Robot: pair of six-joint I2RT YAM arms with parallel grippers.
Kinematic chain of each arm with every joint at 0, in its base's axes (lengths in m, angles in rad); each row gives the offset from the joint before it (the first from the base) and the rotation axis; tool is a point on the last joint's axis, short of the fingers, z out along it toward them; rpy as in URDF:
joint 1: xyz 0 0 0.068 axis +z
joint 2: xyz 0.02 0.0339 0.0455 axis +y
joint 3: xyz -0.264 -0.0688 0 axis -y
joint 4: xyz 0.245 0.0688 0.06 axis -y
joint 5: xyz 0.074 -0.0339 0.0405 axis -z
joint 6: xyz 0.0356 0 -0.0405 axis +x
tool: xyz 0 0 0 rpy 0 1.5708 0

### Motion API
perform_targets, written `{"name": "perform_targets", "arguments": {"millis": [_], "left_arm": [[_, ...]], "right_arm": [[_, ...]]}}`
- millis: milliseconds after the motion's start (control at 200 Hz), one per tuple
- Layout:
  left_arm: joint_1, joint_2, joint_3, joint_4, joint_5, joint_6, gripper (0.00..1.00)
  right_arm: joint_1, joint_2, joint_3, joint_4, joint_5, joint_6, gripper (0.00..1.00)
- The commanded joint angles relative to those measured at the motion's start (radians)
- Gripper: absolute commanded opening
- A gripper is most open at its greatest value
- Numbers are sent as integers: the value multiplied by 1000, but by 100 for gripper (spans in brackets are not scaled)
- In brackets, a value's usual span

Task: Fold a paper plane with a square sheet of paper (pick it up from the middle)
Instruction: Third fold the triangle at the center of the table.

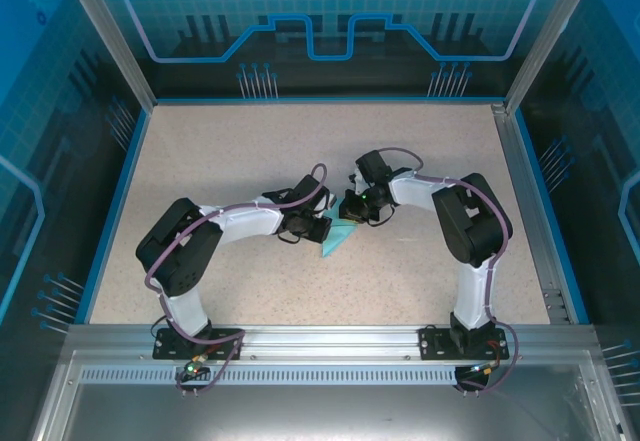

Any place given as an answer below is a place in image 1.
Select aluminium mounting rail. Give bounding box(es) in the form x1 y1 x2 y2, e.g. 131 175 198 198
63 321 600 362

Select light blue cloth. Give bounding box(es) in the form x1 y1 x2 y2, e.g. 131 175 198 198
319 198 359 259

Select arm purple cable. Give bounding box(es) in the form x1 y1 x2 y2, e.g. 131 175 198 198
377 146 521 396
143 162 330 398

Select small lit cable connector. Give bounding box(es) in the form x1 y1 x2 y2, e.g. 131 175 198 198
467 358 501 376
182 354 209 377

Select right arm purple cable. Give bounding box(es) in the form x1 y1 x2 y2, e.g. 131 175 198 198
377 146 521 396

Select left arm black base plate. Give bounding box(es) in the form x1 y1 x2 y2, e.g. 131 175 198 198
153 327 245 362

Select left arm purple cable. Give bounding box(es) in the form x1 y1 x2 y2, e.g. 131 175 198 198
143 162 330 398

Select blue printed side panel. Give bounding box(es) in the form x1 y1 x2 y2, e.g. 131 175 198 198
517 0 640 441
0 0 151 441

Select aluminium side rail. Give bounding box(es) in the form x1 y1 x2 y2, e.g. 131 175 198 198
489 102 574 326

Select grey sheet metal cover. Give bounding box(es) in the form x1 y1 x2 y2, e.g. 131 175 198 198
29 349 639 441

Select slotted metal cable duct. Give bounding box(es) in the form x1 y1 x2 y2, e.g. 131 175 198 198
75 365 587 387

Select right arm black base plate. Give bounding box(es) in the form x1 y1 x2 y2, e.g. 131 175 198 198
417 325 506 362

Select blue table edge strip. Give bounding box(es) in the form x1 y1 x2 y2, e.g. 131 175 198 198
151 94 505 108
513 108 593 326
73 108 151 326

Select aluminium frame post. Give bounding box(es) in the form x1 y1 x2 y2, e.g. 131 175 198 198
55 0 159 112
502 0 604 115

